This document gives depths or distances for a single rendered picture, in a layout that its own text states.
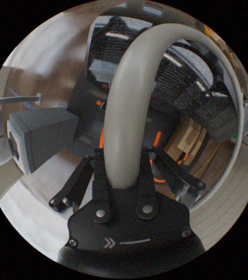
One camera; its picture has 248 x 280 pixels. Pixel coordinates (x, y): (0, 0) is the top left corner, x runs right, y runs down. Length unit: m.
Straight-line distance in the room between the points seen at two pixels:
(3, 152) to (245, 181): 5.83
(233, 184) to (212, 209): 1.44
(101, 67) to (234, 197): 5.28
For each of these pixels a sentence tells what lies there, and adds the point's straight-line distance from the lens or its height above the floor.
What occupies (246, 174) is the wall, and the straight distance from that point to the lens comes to 5.16.
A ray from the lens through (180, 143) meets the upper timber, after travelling 1.07.
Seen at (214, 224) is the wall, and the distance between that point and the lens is 5.27.
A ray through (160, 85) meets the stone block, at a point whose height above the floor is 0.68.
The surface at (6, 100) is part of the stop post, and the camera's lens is 1.62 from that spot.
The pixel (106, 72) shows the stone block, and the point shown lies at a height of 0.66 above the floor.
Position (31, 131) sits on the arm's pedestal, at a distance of 0.66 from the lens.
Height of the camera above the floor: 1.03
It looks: 72 degrees down
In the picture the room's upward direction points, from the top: 176 degrees counter-clockwise
